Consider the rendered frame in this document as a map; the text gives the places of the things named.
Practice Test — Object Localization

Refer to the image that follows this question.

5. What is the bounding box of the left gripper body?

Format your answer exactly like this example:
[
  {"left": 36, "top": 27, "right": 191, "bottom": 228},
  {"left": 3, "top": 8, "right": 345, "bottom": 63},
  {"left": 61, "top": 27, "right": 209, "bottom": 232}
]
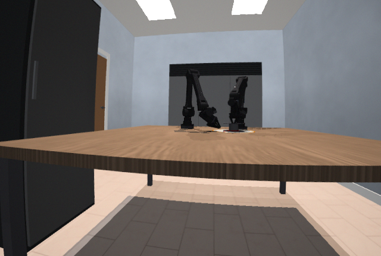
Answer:
[{"left": 229, "top": 107, "right": 239, "bottom": 117}]

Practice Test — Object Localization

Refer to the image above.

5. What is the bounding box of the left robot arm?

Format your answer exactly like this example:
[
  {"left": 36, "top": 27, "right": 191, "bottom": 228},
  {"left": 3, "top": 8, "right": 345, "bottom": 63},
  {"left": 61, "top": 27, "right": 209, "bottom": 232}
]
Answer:
[{"left": 228, "top": 76, "right": 248, "bottom": 128}]

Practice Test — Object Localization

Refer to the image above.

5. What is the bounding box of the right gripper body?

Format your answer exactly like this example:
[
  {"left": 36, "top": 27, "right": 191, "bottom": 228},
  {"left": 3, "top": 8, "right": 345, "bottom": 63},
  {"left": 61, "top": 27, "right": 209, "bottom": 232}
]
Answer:
[{"left": 204, "top": 116, "right": 217, "bottom": 127}]

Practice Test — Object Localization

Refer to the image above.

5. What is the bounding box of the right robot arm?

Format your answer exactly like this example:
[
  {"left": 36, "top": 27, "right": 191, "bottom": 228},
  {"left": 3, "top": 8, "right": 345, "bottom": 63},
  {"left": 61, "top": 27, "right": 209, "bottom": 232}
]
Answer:
[{"left": 181, "top": 69, "right": 217, "bottom": 126}]

